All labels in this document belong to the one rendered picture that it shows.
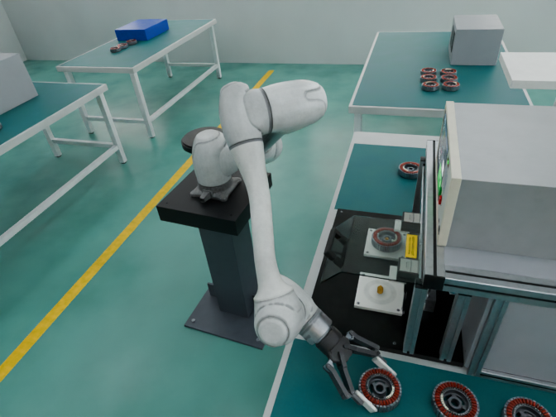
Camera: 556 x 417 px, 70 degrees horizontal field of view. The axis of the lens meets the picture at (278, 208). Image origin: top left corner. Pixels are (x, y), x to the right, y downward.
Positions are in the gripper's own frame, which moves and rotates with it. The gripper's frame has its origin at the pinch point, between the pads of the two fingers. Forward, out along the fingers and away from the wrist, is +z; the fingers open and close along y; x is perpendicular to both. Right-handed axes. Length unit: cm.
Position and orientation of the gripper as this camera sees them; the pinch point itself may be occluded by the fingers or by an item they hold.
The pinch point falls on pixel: (379, 388)
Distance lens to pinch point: 121.3
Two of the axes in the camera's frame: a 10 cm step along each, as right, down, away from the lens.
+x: 3.2, -5.2, -7.9
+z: 7.3, 6.7, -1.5
